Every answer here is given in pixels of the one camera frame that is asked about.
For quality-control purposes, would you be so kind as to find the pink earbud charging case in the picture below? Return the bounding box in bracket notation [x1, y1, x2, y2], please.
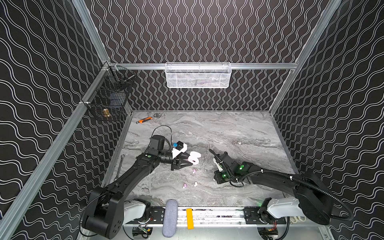
[188, 151, 202, 165]

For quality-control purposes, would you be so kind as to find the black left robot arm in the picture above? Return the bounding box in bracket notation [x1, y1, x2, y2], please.
[80, 135, 192, 239]

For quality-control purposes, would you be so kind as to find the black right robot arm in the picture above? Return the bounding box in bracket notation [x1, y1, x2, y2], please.
[209, 150, 334, 225]

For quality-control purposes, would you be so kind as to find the silver combination wrench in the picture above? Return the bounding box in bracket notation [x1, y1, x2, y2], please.
[117, 154, 125, 178]

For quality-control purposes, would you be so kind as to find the yellow tape strip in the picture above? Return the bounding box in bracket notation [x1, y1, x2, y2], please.
[186, 209, 194, 230]

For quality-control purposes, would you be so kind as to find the grey foam roller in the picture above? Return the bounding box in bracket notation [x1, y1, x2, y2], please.
[162, 199, 179, 238]

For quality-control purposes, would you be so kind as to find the brass fitting in basket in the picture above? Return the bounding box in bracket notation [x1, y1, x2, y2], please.
[102, 109, 111, 118]

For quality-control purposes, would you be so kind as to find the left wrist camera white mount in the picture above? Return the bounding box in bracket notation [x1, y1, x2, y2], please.
[172, 141, 188, 159]

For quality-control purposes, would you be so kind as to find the black thin cable left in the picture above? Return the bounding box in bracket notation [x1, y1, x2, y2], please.
[149, 125, 173, 148]

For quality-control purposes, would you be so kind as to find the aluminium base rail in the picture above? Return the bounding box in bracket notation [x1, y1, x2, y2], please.
[125, 205, 323, 228]

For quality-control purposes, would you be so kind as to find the adjustable wrench orange handle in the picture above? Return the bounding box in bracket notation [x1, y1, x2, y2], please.
[136, 114, 159, 124]

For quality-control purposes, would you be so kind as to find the white mesh wall basket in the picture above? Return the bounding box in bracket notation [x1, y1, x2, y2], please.
[165, 67, 232, 89]

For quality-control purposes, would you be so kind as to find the black corrugated cable right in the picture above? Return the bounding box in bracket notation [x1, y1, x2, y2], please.
[208, 148, 355, 222]

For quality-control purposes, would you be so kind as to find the black wire wall basket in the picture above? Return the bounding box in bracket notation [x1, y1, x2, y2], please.
[83, 66, 137, 123]

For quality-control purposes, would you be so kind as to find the aluminium horizontal back rail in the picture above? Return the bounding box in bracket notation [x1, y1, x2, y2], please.
[110, 63, 298, 71]

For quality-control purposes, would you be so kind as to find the aluminium corner post right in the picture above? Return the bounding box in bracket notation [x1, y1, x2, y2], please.
[269, 0, 342, 116]

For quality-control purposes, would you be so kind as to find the aluminium corner post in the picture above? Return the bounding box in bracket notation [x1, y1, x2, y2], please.
[269, 0, 342, 116]
[73, 0, 110, 63]

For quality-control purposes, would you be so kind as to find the aluminium corner post left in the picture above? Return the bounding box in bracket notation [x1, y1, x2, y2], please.
[73, 0, 110, 63]

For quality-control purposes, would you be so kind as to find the aluminium left side rail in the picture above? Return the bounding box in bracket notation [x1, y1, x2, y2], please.
[1, 62, 110, 240]

